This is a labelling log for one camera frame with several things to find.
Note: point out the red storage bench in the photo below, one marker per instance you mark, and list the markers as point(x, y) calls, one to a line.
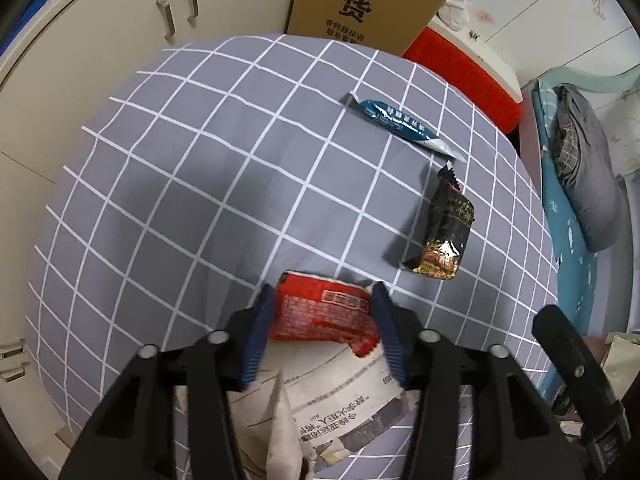
point(450, 70)

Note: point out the white plastic bag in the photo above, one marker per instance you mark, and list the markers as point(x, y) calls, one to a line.
point(455, 12)

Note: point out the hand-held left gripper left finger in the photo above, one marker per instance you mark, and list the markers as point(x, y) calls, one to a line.
point(257, 340)

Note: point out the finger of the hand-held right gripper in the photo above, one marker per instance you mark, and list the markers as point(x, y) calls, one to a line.
point(575, 360)

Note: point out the large cardboard box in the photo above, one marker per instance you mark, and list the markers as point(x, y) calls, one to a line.
point(365, 5)

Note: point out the teal fish print bedsheet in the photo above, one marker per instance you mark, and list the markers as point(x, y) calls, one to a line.
point(560, 210)

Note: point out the white butterfly wall sticker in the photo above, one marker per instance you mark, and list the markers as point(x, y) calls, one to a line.
point(598, 7)

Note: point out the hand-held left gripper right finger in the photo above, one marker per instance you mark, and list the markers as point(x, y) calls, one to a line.
point(392, 340)

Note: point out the red snack wrapper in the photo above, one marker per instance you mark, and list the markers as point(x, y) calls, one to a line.
point(320, 315)

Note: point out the large newspaper-print bag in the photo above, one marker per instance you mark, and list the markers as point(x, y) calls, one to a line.
point(340, 400)

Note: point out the blue and white packet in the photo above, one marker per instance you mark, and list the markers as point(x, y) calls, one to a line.
point(400, 122)

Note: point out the pale pink butterfly wall sticker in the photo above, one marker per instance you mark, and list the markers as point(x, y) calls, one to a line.
point(482, 15)

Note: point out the plaid blanket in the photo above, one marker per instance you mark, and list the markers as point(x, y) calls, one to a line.
point(567, 132)

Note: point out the grey pillow on bed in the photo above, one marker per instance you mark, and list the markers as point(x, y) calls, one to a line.
point(595, 185)

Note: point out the black snack packet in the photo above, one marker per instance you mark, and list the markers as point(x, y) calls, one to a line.
point(445, 230)

